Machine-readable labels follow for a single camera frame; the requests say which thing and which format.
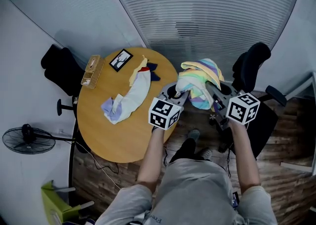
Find pastel striped clothes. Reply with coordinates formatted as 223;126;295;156
176;58;225;111

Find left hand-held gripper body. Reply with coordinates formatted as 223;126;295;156
148;97;185;131

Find black office chair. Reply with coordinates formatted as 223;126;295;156
40;43;86;117
209;42;288;160

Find wicker tissue box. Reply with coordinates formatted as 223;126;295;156
80;55;106;89

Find person's left forearm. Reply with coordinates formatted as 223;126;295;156
136;127;167;193

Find purple cloth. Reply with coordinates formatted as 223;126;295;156
100;96;123;125

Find yellow cloth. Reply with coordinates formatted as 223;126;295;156
129;55;150;87

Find person's right forearm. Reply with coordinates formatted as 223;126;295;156
228;120;261;194

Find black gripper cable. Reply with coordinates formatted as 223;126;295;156
226;142;233;178

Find navy cloth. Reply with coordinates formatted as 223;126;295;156
147;63;161;82

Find person's grey shirt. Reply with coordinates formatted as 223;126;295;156
95;157;278;225

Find white garment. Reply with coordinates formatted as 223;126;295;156
112;67;152;124

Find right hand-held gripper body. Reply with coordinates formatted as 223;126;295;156
214;92;261;131

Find person's right shoe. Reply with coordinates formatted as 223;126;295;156
200;148;213;161

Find person's black trousers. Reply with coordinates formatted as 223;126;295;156
169;138;198;164

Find white floor cable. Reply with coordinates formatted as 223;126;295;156
86;150;122;190

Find person's shoe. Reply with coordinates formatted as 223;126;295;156
200;148;213;161
187;129;201;142

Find round wooden table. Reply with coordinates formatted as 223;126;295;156
77;47;179;164

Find black floor cable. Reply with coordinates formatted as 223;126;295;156
81;142;120;174

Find black standing fan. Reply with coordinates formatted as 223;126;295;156
1;123;78;155

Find black picture frame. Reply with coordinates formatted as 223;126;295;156
109;48;134;73

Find person's left shoe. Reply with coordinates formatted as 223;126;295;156
187;129;201;142

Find black curved floor strip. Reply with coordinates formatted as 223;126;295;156
68;110;80;208

